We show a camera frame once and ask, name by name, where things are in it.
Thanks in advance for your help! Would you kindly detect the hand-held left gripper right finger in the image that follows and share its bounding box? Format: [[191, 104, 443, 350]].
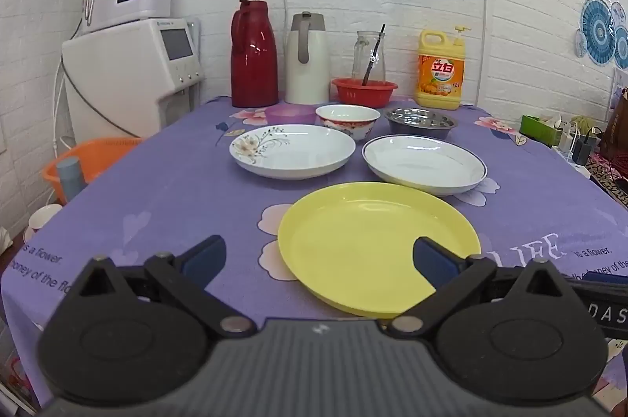
[[387, 236, 580, 339]]

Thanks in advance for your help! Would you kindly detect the yellow detergent bottle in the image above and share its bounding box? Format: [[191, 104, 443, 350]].
[[415, 26, 467, 111]]

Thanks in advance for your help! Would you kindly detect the red thermos jug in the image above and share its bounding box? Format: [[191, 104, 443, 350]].
[[230, 0, 280, 108]]

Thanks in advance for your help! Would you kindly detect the patterned dark cloth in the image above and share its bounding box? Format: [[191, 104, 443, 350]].
[[589, 152, 628, 207]]

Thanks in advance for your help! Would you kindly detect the blue paper fan decoration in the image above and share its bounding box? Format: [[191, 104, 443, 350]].
[[574, 0, 628, 69]]

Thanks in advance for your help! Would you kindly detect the purple plastic bowl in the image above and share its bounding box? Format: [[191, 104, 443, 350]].
[[265, 103, 317, 126]]

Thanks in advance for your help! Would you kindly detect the white appliance with screen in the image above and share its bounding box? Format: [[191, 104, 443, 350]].
[[61, 18, 206, 138]]

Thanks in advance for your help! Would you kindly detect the orange plastic basin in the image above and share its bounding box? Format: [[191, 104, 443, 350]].
[[42, 137, 143, 204]]

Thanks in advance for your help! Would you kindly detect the red plastic bowl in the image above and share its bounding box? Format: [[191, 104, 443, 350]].
[[332, 77, 399, 108]]

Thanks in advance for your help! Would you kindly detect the small white bowl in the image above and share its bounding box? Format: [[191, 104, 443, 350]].
[[24, 203, 64, 243]]

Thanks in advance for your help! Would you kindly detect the stainless steel bowl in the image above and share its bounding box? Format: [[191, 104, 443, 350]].
[[384, 107, 458, 140]]

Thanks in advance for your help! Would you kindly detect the dark stirring stick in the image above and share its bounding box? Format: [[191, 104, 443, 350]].
[[362, 24, 386, 86]]

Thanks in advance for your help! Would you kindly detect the purple floral tablecloth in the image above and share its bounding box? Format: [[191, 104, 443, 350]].
[[0, 95, 628, 417]]

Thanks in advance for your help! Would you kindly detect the white bowl with red pattern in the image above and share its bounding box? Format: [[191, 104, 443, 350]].
[[315, 104, 381, 142]]

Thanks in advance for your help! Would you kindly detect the grey cylindrical cup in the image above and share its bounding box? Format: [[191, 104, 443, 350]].
[[55, 157, 85, 202]]

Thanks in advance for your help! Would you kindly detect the white power strip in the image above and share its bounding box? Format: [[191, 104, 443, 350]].
[[552, 144, 590, 177]]

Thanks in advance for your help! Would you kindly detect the black charger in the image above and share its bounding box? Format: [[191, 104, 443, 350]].
[[571, 135, 602, 165]]

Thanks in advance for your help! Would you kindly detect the white thermos jug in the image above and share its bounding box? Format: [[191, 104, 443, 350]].
[[285, 11, 330, 105]]

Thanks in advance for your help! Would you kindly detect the green box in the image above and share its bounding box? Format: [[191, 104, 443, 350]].
[[520, 115, 562, 147]]

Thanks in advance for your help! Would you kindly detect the brown bag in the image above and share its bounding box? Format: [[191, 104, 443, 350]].
[[599, 88, 628, 163]]

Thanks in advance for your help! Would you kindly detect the white plate with blue rim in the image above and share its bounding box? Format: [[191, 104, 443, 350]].
[[362, 135, 488, 197]]

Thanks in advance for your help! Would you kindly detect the yellow plastic plate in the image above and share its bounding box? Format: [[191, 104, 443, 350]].
[[277, 181, 482, 318]]

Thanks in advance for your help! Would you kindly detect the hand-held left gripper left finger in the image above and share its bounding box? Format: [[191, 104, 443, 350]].
[[64, 234, 257, 339]]

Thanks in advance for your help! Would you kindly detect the clear glass jar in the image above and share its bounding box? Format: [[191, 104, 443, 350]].
[[352, 31, 387, 83]]

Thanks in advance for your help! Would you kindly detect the white plate with floral print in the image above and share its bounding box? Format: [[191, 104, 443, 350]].
[[230, 124, 356, 179]]

